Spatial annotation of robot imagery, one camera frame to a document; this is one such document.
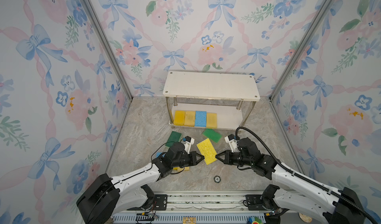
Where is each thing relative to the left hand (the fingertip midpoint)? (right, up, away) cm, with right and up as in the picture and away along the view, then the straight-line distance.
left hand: (205, 157), depth 76 cm
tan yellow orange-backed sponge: (-8, +19, +22) cm, 30 cm away
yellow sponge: (+6, +18, +22) cm, 29 cm away
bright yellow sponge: (-15, +19, +21) cm, 33 cm away
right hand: (+5, +1, 0) cm, 5 cm away
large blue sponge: (-1, +19, +22) cm, 29 cm away
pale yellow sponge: (-13, -3, -7) cm, 15 cm away
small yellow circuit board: (-8, -27, -7) cm, 29 cm away
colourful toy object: (+22, -27, -7) cm, 36 cm away
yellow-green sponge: (+2, +3, +2) cm, 4 cm away
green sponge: (+7, +8, +22) cm, 25 cm away
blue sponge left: (-22, +4, -9) cm, 24 cm away
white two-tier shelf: (+13, +31, -1) cm, 34 cm away
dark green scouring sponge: (-18, +7, +20) cm, 28 cm away
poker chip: (+7, -14, +6) cm, 16 cm away
